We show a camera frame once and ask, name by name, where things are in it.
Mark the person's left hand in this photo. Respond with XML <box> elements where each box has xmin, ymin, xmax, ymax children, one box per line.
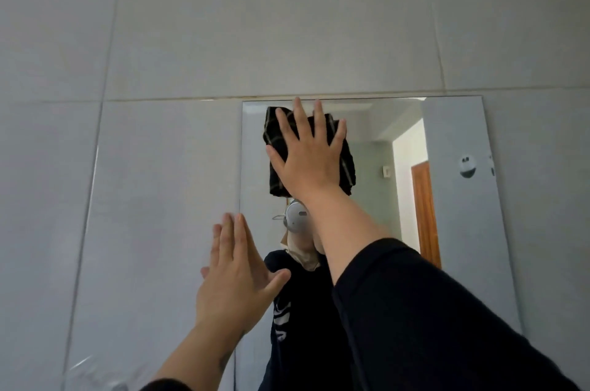
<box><xmin>200</xmin><ymin>213</ymin><xmax>292</xmax><ymax>339</ymax></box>

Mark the person's right hand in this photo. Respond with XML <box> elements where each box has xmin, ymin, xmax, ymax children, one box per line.
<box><xmin>265</xmin><ymin>97</ymin><xmax>348</xmax><ymax>205</ymax></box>

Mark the dark plaid cloth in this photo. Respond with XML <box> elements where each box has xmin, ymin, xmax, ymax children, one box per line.
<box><xmin>263</xmin><ymin>106</ymin><xmax>356</xmax><ymax>198</ymax></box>

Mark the person's right forearm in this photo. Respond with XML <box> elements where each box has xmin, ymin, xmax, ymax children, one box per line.
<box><xmin>295</xmin><ymin>188</ymin><xmax>403</xmax><ymax>287</ymax></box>

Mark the person's left forearm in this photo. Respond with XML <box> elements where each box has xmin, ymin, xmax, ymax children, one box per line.
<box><xmin>150</xmin><ymin>324</ymin><xmax>246</xmax><ymax>389</ymax></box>

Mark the brown wooden door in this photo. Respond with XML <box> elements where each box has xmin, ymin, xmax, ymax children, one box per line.
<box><xmin>411</xmin><ymin>161</ymin><xmax>442</xmax><ymax>270</ymax></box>

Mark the black long-sleeved shirt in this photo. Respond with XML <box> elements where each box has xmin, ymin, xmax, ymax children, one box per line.
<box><xmin>137</xmin><ymin>238</ymin><xmax>582</xmax><ymax>391</ymax></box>

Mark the white round wall hook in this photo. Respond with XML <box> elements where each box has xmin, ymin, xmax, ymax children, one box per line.
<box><xmin>458</xmin><ymin>154</ymin><xmax>478</xmax><ymax>180</ymax></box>

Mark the frameless wall mirror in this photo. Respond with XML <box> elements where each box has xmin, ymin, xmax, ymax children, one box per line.
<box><xmin>234</xmin><ymin>96</ymin><xmax>524</xmax><ymax>391</ymax></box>

